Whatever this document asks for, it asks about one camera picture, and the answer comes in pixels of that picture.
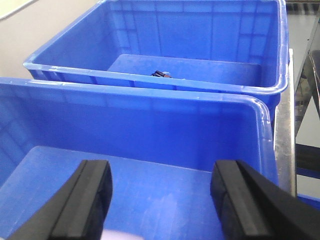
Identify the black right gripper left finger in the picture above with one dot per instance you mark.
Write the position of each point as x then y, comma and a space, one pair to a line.
77, 211

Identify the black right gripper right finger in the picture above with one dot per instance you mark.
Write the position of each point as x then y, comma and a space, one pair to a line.
251, 207

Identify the front blue plastic bin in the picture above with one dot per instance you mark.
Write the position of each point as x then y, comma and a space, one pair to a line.
161, 146

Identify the blue plastic bin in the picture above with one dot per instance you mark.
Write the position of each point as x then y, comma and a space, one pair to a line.
219, 46
161, 146

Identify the rear blue plastic bin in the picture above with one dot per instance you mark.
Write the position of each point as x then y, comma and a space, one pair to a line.
219, 46

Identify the small dark object in bin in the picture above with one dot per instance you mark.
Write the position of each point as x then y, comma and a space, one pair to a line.
161, 74

